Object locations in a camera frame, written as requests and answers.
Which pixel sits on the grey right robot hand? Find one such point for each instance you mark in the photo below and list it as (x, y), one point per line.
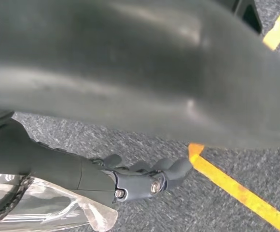
(57, 166)

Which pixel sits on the clear plastic wrist cover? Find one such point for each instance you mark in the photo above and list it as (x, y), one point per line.
(57, 208)

